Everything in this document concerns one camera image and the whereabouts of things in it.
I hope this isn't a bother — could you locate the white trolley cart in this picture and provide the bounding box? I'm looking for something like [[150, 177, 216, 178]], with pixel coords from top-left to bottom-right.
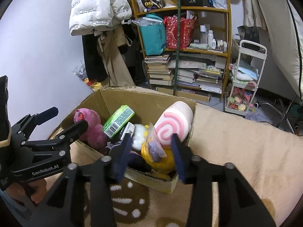
[[224, 40, 268, 117]]

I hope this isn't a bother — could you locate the yellow wooden bookshelf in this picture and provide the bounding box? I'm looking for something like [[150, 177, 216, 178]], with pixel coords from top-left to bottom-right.
[[129, 0, 233, 103]]

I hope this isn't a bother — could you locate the pink plush bear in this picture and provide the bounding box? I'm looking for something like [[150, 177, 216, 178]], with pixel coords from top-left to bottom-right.
[[73, 108, 110, 150]]

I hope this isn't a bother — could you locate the person's left forearm black sleeve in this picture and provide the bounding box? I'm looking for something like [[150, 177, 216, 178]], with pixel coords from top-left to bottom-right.
[[0, 76, 11, 148]]

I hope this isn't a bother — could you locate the small doll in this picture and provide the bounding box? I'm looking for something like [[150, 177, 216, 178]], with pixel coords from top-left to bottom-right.
[[146, 122, 167, 159]]

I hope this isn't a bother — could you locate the clear bag with plush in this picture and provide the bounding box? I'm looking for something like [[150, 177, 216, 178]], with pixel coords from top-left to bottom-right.
[[73, 61, 89, 81]]

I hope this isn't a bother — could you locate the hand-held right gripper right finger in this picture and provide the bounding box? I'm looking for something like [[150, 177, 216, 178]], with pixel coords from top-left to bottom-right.
[[171, 134, 276, 227]]

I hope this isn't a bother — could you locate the white puffer jacket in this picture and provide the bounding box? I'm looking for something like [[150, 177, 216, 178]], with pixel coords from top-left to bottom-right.
[[69, 0, 132, 37]]

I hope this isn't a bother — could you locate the person's left hand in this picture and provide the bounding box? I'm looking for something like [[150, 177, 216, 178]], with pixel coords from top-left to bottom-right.
[[5, 178, 47, 206]]

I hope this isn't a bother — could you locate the black coat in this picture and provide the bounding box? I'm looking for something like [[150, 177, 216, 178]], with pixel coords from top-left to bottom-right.
[[82, 34, 109, 82]]

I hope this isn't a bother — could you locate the stack of books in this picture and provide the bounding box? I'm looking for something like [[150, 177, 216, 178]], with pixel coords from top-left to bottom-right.
[[144, 54, 225, 94]]

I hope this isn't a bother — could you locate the green tissue pack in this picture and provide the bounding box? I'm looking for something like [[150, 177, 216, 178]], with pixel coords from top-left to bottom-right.
[[102, 105, 135, 139]]

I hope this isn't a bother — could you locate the pale-haired blindfolded plush doll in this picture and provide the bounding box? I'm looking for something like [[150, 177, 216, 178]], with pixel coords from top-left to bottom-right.
[[106, 142, 152, 173]]

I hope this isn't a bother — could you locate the teal bag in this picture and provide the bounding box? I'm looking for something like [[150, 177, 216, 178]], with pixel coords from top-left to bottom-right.
[[138, 14, 166, 56]]

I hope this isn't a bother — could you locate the printed cardboard box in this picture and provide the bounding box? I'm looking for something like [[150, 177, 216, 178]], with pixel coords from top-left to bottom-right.
[[47, 86, 197, 194]]

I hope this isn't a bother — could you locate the yellow plush toy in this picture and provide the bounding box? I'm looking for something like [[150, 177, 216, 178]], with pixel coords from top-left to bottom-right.
[[141, 147, 177, 180]]

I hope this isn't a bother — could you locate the beige garment cover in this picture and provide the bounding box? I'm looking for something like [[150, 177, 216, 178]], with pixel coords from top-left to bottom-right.
[[248, 0, 303, 100]]

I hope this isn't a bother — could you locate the beige flower rug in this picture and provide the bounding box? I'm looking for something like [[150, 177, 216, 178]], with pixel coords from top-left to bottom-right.
[[45, 104, 303, 227]]

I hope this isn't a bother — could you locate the metal chair base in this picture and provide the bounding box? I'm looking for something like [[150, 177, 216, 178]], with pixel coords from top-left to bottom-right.
[[255, 98, 299, 129]]

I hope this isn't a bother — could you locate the pink swiss roll plush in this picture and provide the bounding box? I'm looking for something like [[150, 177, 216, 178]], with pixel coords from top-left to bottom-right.
[[154, 101, 194, 147]]

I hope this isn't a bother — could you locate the red patterned bag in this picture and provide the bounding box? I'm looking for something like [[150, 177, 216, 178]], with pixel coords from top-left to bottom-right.
[[163, 16, 197, 50]]

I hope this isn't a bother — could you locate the black and white plush keychain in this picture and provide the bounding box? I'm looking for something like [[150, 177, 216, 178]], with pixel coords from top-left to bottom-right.
[[131, 124, 150, 151]]

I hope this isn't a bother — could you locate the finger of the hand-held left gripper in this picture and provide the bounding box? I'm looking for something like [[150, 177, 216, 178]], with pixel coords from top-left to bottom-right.
[[10, 107, 59, 147], [21, 120, 89, 156]]

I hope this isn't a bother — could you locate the beige coat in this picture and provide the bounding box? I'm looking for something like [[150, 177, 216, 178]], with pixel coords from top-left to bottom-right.
[[97, 26, 136, 88]]

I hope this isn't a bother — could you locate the group of white bottles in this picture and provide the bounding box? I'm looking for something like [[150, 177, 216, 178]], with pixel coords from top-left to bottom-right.
[[199, 25, 229, 52]]

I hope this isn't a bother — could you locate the green pole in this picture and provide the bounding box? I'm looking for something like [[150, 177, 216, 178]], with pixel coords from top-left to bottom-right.
[[173, 0, 182, 96]]

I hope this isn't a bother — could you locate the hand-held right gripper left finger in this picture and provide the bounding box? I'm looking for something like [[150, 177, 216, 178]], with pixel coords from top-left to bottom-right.
[[28, 134, 133, 227]]

